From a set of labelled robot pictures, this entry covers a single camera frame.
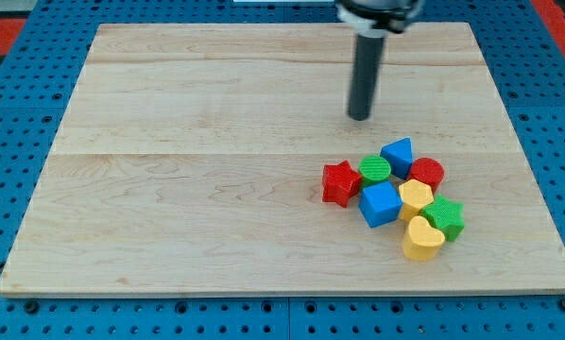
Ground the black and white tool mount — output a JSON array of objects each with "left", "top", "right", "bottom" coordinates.
[{"left": 334, "top": 0, "right": 424, "bottom": 38}]

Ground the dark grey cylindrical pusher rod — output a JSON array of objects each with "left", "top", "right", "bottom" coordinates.
[{"left": 347, "top": 35, "right": 385, "bottom": 121}]

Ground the yellow heart block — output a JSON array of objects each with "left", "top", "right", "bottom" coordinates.
[{"left": 402, "top": 215, "right": 446, "bottom": 262}]

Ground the blue triangle block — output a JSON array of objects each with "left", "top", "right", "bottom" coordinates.
[{"left": 380, "top": 137, "right": 414, "bottom": 179}]

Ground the green cylinder block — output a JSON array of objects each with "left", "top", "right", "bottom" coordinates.
[{"left": 358, "top": 155, "right": 391, "bottom": 188}]

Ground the red cylinder block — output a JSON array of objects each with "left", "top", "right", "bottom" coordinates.
[{"left": 406, "top": 158, "right": 445, "bottom": 194}]

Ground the red star block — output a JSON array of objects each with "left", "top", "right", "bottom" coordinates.
[{"left": 321, "top": 160, "right": 363, "bottom": 208}]

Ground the yellow hexagon block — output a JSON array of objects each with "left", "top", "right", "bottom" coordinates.
[{"left": 398, "top": 179, "right": 434, "bottom": 222}]

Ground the blue cube block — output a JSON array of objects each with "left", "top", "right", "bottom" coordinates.
[{"left": 359, "top": 181, "right": 402, "bottom": 229}]

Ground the green star block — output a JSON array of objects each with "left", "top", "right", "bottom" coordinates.
[{"left": 419, "top": 194, "right": 466, "bottom": 242}]

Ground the light wooden board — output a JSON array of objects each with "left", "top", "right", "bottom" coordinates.
[{"left": 0, "top": 23, "right": 565, "bottom": 298}]

